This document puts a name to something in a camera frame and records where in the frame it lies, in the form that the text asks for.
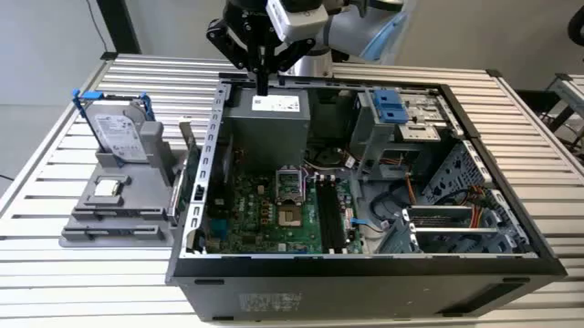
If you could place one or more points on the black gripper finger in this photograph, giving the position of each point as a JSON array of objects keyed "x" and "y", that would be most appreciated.
[
  {"x": 227, "y": 44},
  {"x": 291, "y": 51}
]

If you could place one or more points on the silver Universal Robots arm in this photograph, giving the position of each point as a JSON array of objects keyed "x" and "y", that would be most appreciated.
[{"x": 346, "y": 34}]

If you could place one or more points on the black RAM slot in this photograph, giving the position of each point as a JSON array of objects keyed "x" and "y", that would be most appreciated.
[
  {"x": 334, "y": 215},
  {"x": 328, "y": 215},
  {"x": 323, "y": 215},
  {"x": 339, "y": 215}
]

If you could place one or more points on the grey power supply unit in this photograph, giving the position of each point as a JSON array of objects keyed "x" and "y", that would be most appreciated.
[{"x": 264, "y": 136}]

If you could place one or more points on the blue plastic drive latch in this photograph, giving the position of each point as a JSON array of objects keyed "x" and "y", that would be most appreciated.
[{"x": 387, "y": 102}]

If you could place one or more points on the grey metal drive cage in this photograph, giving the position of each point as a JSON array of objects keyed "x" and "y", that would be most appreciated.
[{"x": 374, "y": 143}]

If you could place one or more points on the blue disk carrier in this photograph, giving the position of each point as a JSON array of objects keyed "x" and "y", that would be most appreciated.
[{"x": 90, "y": 95}]

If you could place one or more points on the silver hard disk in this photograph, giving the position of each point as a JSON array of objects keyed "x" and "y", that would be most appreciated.
[{"x": 116, "y": 133}]

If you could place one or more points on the thin locking lever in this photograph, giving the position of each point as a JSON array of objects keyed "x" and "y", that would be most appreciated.
[{"x": 303, "y": 188}]

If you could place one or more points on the grey parts rack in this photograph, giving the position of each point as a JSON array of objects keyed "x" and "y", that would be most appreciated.
[{"x": 145, "y": 191}]

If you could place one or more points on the CPU socket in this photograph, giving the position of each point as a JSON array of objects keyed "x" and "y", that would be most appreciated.
[{"x": 291, "y": 216}]

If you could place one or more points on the silver CPU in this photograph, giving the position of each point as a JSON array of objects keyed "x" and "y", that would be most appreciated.
[{"x": 105, "y": 188}]

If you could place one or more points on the green motherboard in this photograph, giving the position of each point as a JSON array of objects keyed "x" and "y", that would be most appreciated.
[{"x": 245, "y": 218}]

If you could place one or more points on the perforated metal cage panel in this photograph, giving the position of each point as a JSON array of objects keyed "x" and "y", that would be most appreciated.
[{"x": 451, "y": 174}]

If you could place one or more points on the black chipset chip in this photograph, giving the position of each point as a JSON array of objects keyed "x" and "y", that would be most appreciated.
[{"x": 249, "y": 240}]

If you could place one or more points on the grey metal disk bay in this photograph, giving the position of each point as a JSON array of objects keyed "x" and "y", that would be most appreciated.
[{"x": 455, "y": 230}]

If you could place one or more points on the black PC case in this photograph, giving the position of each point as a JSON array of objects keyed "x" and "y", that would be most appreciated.
[{"x": 319, "y": 294}]

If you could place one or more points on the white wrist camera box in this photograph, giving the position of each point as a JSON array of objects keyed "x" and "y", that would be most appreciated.
[{"x": 296, "y": 18}]

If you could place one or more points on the black metal post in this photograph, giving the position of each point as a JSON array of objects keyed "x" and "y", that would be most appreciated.
[{"x": 118, "y": 24}]

